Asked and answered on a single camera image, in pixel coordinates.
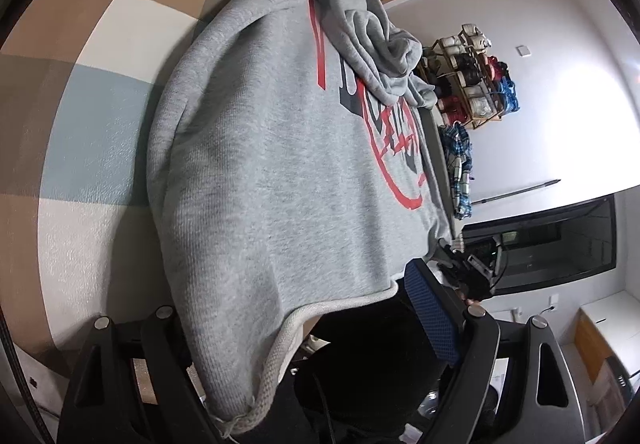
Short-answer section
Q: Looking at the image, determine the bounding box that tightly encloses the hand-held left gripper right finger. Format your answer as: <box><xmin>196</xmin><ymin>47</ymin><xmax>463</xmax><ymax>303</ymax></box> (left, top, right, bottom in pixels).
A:
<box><xmin>404</xmin><ymin>260</ymin><xmax>588</xmax><ymax>444</ymax></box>

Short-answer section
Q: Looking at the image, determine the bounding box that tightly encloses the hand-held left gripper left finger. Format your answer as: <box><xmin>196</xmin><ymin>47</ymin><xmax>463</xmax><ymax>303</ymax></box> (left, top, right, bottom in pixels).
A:
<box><xmin>57</xmin><ymin>306</ymin><xmax>221</xmax><ymax>444</ymax></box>

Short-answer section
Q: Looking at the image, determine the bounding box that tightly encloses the grey hoodie with red print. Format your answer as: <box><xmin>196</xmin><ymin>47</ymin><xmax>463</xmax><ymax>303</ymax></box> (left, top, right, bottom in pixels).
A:
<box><xmin>146</xmin><ymin>0</ymin><xmax>453</xmax><ymax>437</ymax></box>

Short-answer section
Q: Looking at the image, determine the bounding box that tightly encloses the black rod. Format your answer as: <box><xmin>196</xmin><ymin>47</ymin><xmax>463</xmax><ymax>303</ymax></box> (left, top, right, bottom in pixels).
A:
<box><xmin>472</xmin><ymin>180</ymin><xmax>562</xmax><ymax>205</ymax></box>

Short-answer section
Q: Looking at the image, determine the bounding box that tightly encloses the blue plaid blanket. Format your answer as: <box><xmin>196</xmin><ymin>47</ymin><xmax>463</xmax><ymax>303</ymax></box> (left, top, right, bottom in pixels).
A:
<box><xmin>439</xmin><ymin>123</ymin><xmax>473</xmax><ymax>219</ymax></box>

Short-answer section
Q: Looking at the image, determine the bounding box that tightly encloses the blue knitted garment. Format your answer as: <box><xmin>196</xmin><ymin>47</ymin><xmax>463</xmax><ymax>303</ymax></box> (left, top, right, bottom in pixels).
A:
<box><xmin>497</xmin><ymin>76</ymin><xmax>521</xmax><ymax>115</ymax></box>

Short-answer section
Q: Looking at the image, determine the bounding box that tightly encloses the wooden shoe rack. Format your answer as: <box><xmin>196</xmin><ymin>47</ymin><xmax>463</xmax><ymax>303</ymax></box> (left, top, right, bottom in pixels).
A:
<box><xmin>417</xmin><ymin>22</ymin><xmax>521</xmax><ymax>129</ymax></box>

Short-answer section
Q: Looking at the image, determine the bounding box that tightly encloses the checked bed sheet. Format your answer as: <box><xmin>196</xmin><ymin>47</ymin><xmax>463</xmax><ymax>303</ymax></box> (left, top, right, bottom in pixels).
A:
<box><xmin>0</xmin><ymin>0</ymin><xmax>286</xmax><ymax>375</ymax></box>

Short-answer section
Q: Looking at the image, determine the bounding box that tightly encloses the beige bed frame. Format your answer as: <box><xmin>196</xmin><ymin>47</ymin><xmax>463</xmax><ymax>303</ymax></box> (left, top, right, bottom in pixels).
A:
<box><xmin>419</xmin><ymin>106</ymin><xmax>458</xmax><ymax>237</ymax></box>

